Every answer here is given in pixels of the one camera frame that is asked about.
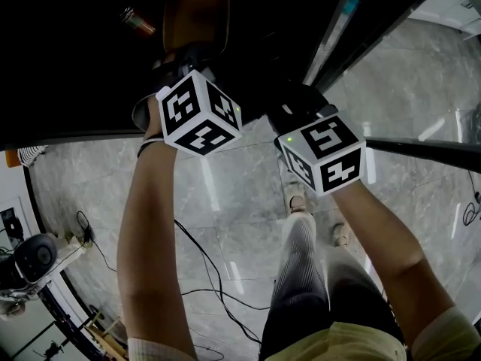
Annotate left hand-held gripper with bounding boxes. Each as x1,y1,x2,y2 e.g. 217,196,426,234
152,41,244,156

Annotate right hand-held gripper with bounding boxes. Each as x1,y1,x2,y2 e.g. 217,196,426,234
265,83,368,197

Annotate yellow bowl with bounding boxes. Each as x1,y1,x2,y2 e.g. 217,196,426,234
162,0,231,62

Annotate black glass-door fridge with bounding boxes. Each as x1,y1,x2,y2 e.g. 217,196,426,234
0,0,481,165

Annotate person's right forearm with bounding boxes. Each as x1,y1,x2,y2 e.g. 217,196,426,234
330,180,458,347

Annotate person's left forearm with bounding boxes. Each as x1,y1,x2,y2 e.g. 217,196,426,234
116,141,198,356

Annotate glass fridge door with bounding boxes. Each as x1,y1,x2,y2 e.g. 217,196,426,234
300,0,481,164

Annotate person's left hand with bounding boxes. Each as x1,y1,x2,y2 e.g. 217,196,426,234
144,96,164,141

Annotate person's left shoe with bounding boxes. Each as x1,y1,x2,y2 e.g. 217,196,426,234
283,182,313,216

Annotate person's shoe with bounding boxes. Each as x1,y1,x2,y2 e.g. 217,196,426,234
330,222,352,247
283,182,313,216

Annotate person's right shoe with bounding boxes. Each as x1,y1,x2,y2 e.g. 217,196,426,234
330,222,352,247

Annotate black wristband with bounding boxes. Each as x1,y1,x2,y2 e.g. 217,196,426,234
136,141,167,159

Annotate person's ribbed grey trousers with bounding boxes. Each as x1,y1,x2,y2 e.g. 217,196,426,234
259,212,407,353

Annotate person's pale yellow sweater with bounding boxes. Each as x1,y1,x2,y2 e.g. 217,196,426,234
127,306,481,361

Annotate black white striped blanket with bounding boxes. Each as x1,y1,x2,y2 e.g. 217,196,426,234
17,145,48,168

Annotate grey round device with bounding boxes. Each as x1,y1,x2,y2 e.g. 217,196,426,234
14,233,58,284

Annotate black cable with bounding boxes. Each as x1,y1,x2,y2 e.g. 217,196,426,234
173,219,264,345
461,169,481,227
77,211,118,273
180,289,271,311

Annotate wooden frame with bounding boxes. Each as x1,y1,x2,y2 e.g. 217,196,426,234
84,306,129,361

